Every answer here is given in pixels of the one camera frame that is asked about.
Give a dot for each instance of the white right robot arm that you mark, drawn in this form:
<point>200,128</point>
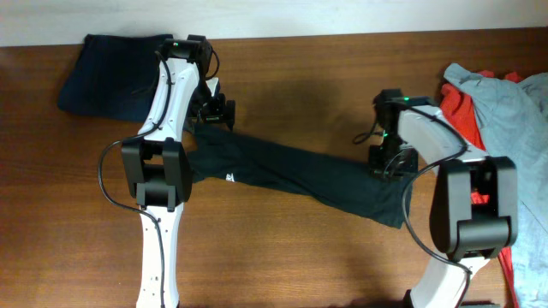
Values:
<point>474,207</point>

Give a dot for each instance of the folded navy blue garment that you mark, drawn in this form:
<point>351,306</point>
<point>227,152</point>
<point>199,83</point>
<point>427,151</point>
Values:
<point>114,77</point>

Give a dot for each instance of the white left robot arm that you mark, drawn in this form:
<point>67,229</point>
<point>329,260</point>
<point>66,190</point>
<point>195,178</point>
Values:
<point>156,166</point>

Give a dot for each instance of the red t-shirt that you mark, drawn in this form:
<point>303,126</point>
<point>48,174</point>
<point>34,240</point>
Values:
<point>458,109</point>

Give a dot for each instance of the dark green t-shirt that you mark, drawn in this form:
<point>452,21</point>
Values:
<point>340,183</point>

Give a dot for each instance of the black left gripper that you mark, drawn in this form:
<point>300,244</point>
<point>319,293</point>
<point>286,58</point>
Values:
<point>219,111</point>

